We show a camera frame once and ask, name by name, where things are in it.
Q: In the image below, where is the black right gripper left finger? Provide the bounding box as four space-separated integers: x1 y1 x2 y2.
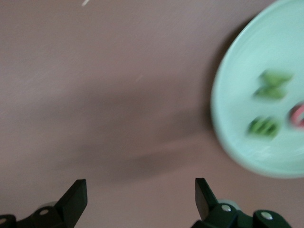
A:
0 179 88 228

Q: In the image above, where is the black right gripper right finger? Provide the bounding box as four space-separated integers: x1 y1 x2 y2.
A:
191 178 292 228

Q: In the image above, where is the green letter B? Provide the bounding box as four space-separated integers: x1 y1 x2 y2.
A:
247 116 278 141

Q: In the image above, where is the pink letter Q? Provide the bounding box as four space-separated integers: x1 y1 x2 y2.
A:
287 102 304 129

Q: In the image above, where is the green letter M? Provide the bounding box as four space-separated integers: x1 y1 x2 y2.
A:
253 70 294 100

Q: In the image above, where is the brown table cover mat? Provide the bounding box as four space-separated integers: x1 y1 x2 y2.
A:
0 0 304 228

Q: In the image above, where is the light green plate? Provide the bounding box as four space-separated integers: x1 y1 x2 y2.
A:
210 0 304 179

